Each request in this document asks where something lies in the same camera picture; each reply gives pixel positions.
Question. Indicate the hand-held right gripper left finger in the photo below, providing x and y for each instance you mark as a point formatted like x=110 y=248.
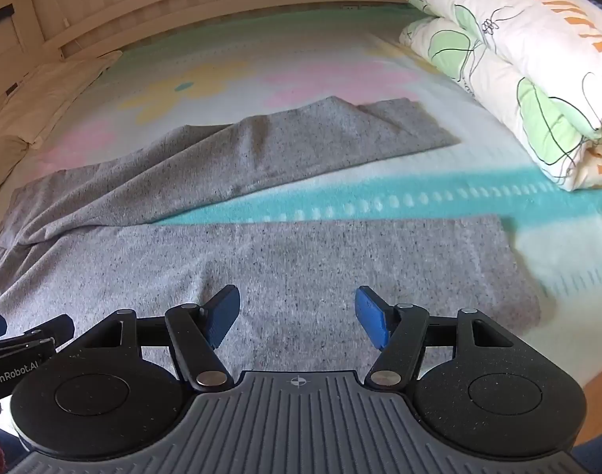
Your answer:
x=223 y=317

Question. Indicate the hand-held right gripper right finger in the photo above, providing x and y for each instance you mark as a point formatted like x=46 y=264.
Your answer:
x=371 y=317

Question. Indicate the grey knitted sock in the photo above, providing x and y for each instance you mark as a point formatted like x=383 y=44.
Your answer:
x=281 y=261

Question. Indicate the cream pillow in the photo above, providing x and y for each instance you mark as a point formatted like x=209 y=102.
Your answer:
x=39 y=94

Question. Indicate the pastel printed blanket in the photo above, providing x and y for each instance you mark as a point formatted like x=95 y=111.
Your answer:
x=291 y=79

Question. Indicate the folded floral white duvet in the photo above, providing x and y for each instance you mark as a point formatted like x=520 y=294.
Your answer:
x=528 y=59

